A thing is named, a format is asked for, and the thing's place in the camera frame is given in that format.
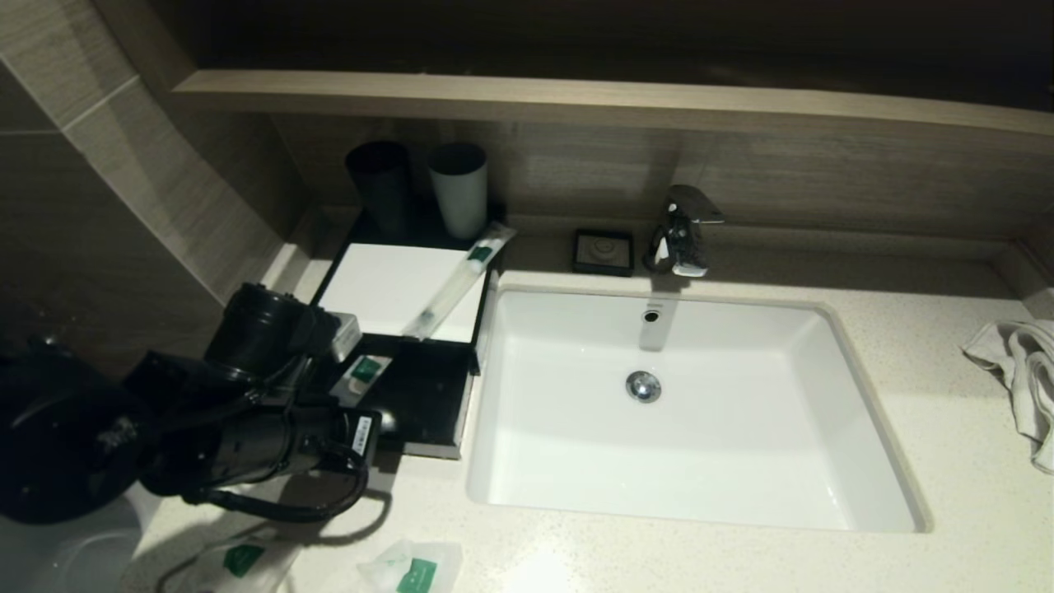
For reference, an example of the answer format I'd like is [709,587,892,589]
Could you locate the white rectangular sink basin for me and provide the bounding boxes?
[467,284,933,534]

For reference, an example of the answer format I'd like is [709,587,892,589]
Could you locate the toothbrush kit frosted sleeve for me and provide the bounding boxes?
[333,354,394,406]
[401,222,518,340]

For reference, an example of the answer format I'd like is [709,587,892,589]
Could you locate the green-label amenity packet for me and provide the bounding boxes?
[358,538,464,593]
[198,539,301,593]

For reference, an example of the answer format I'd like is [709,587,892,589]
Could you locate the black square soap dish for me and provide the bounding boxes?
[572,228,635,277]

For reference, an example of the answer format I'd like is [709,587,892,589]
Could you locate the dark tumbler cup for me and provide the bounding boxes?
[345,141,413,237]

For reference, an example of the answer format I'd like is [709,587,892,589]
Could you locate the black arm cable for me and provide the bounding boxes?
[183,449,371,525]

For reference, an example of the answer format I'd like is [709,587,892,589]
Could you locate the wooden wall shelf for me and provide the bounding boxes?
[173,70,1054,137]

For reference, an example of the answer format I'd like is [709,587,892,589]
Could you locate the white ribbed tray mat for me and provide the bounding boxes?
[317,243,492,343]

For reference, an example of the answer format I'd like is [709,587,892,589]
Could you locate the chrome sink faucet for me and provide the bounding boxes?
[644,184,725,278]

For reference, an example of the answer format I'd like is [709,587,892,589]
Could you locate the grey tumbler cup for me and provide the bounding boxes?
[428,142,488,240]

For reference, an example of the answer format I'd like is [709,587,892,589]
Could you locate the white crumpled towel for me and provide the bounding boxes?
[961,320,1054,474]

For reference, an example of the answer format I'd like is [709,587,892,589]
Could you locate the black amenity drawer box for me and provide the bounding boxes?
[309,202,507,347]

